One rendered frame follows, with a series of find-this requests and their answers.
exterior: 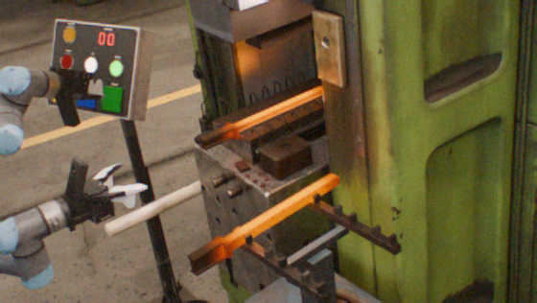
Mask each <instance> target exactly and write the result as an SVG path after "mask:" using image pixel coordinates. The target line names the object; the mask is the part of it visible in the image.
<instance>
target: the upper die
mask: <svg viewBox="0 0 537 303"><path fill-rule="evenodd" d="M189 4H190V9H191V14H192V17H193V22H194V26H195V27H196V28H199V29H201V30H204V31H206V32H208V33H210V34H212V35H214V36H219V37H221V38H223V39H225V40H227V41H228V42H231V43H239V42H241V41H243V40H246V39H248V38H250V37H254V36H256V35H259V34H262V33H264V32H266V31H271V30H273V29H276V28H278V27H280V26H283V25H287V24H289V23H291V22H293V21H295V20H297V19H300V18H302V17H307V16H309V15H311V14H313V11H314V10H315V6H311V5H308V4H302V3H301V2H300V0H269V1H267V2H265V3H263V4H258V5H255V6H252V7H251V8H248V9H245V10H243V11H237V10H234V9H232V8H230V7H227V6H226V4H221V3H217V2H214V1H212V0H189Z"/></svg>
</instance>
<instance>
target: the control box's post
mask: <svg viewBox="0 0 537 303"><path fill-rule="evenodd" d="M120 124H121V128H122V131H123V134H124V135H125V139H126V142H127V146H128V155H129V159H130V161H131V165H132V168H133V171H134V173H133V174H134V177H135V181H136V184H138V183H140V184H141V183H142V184H145V185H147V187H148V188H147V190H143V191H140V192H139V195H140V201H142V202H144V203H147V202H150V201H152V200H153V197H152V191H151V187H150V183H149V181H148V174H147V171H146V167H145V164H144V160H143V157H142V153H141V147H140V143H139V140H138V136H137V131H136V128H135V124H134V122H133V121H131V120H125V119H120ZM146 224H147V227H148V230H149V234H150V237H151V240H152V249H153V253H154V256H155V259H156V260H157V262H158V263H161V262H163V261H164V260H166V259H167V255H166V252H165V246H164V242H163V239H162V235H161V232H160V228H159V220H158V217H157V215H156V216H154V217H152V218H151V219H149V220H147V221H146ZM157 268H158V272H159V276H160V279H161V283H162V289H163V292H164V294H166V295H167V298H168V303H171V299H170V296H171V294H173V295H174V297H175V301H176V303H177V299H176V296H175V286H174V284H173V279H172V276H171V273H170V266H169V262H166V263H164V264H163V265H161V266H157Z"/></svg>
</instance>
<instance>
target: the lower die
mask: <svg viewBox="0 0 537 303"><path fill-rule="evenodd" d="M322 85H323V83H322V80H321V78H319V77H318V76H316V77H313V78H312V79H310V80H307V81H306V82H301V83H300V84H297V85H295V86H294V87H289V88H288V89H285V90H283V91H282V92H279V93H276V94H273V95H271V96H270V97H267V98H265V99H264V100H260V101H259V102H257V103H254V104H253V105H247V106H245V107H243V108H241V109H239V110H237V111H233V112H231V113H229V114H227V115H225V116H223V117H220V118H218V119H216V120H214V121H212V122H211V123H212V127H213V131H214V130H216V129H220V128H222V127H225V123H231V124H234V123H238V122H240V121H241V120H243V119H245V118H246V117H251V116H253V115H254V114H256V113H259V112H260V111H265V110H266V109H268V108H270V107H272V106H274V105H279V104H281V103H283V102H285V101H286V100H289V99H292V98H294V97H295V96H298V95H300V94H301V93H306V92H307V91H309V90H312V89H313V88H315V87H319V86H320V87H322ZM316 99H321V100H322V101H323V102H324V100H323V93H321V94H319V95H317V96H315V97H313V98H312V99H310V100H307V101H305V102H302V103H300V104H299V105H294V106H292V107H290V108H288V109H286V110H284V111H280V112H278V113H276V114H275V115H273V116H270V117H268V118H266V119H264V120H262V121H260V122H259V123H254V124H253V125H251V126H248V127H246V128H244V129H240V130H238V132H239V136H240V138H239V139H237V140H235V139H234V138H233V139H231V140H229V141H225V142H223V143H221V145H223V146H224V147H227V148H228V149H229V147H231V149H229V150H230V151H232V152H235V153H236V154H238V155H239V156H240V157H241V158H244V159H245V160H246V161H248V162H249V163H251V164H252V165H255V164H257V163H259V162H260V158H256V157H255V156H254V155H253V152H254V151H255V150H256V149H257V148H259V135H258V133H257V132H256V130H253V133H252V132H251V130H252V129H253V128H257V129H259V133H260V136H261V142H262V144H263V146H264V145H265V144H267V143H269V142H270V141H271V138H272V134H271V129H270V125H269V124H267V127H266V128H265V122H270V123H271V124H272V126H273V129H274V135H275V138H276V139H278V138H280V137H282V136H283V135H285V132H286V129H285V123H284V121H283V119H282V118H280V121H278V120H277V118H278V117H279V116H283V117H284V118H285V119H286V121H287V123H288V130H289V133H291V132H293V131H295V130H296V129H298V119H297V116H296V114H295V113H293V116H291V111H293V110H295V111H297V112H298V114H299V116H300V125H301V127H305V126H306V125H308V124H310V123H311V120H312V118H311V111H310V109H309V108H307V107H306V109H305V110H304V109H303V106H304V105H309V106H310V107H311V108H312V110H313V119H314V120H315V121H317V120H318V119H320V118H322V117H323V114H324V112H323V105H322V103H321V102H320V101H318V105H316V104H315V101H316ZM324 130H326V128H324V129H319V130H318V131H316V132H314V133H313V134H311V135H307V136H306V137H303V138H302V139H304V140H305V141H306V140H307V139H309V138H311V137H313V136H314V135H319V134H320V133H321V132H323V131H324Z"/></svg>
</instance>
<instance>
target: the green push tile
mask: <svg viewBox="0 0 537 303"><path fill-rule="evenodd" d="M124 90H125V89H124V88H118V87H111V86H104V95H105V98H104V99H103V100H102V108H101V109H102V110H107V111H113V112H119V113H121V111H122V103H123V97H124Z"/></svg>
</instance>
